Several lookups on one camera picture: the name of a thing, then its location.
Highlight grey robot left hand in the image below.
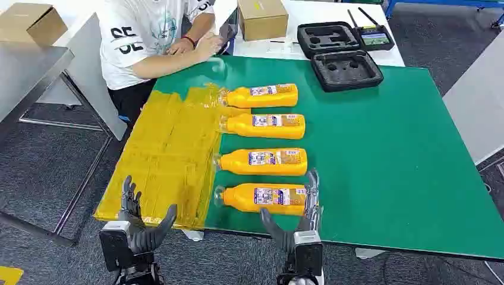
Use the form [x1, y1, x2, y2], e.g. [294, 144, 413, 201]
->
[118, 176, 178, 256]

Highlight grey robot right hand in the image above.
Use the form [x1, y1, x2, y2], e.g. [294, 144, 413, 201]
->
[260, 169, 324, 255]

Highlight orange detergent bottle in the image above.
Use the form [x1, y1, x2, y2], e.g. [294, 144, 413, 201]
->
[213, 182, 308, 216]
[213, 147, 308, 176]
[218, 83, 299, 109]
[219, 113, 306, 140]

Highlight white table foot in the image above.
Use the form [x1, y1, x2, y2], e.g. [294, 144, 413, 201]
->
[182, 229, 206, 242]
[355, 248, 387, 261]

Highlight yellow plastic sheet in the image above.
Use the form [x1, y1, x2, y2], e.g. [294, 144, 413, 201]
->
[93, 83, 253, 231]

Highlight green table mat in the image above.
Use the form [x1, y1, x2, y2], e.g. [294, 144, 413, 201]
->
[153, 55, 504, 261]

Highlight yellow floor marker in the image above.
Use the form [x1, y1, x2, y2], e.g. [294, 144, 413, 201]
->
[0, 266, 24, 285]

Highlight black foam-lined case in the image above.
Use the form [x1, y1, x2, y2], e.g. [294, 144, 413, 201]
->
[297, 21, 385, 93]

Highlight pale grey desk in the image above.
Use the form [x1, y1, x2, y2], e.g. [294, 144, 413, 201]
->
[37, 11, 129, 141]

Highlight seated person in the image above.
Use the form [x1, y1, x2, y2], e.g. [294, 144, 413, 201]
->
[95, 0, 225, 129]

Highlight person's left hand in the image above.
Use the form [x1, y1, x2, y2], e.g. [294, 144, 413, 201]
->
[165, 38, 197, 56]

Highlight person's hand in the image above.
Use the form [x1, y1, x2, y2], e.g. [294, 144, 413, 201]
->
[165, 38, 197, 56]
[196, 32, 225, 61]

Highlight person's right hand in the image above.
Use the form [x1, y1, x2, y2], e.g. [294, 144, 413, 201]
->
[196, 32, 225, 61]

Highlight steel table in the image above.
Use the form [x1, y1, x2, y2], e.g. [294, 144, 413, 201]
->
[0, 39, 115, 246]

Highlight cardboard box with yellow mark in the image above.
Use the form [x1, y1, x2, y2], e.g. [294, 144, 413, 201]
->
[237, 0, 289, 42]

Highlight black remote with antennas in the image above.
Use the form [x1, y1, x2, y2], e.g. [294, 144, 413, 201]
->
[347, 7, 396, 52]

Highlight white table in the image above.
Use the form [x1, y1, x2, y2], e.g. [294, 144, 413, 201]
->
[232, 0, 407, 68]

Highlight light grey table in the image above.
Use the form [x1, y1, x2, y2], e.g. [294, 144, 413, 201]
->
[443, 29, 504, 166]

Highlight plain cardboard box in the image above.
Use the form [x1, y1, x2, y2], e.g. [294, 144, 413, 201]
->
[0, 3, 68, 47]

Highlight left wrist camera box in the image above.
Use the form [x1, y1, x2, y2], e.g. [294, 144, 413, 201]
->
[98, 221, 135, 272]

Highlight white floor cable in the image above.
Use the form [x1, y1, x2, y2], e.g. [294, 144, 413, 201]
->
[483, 261, 504, 284]

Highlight blue metal frame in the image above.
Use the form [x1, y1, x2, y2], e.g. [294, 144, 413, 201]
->
[383, 0, 504, 30]

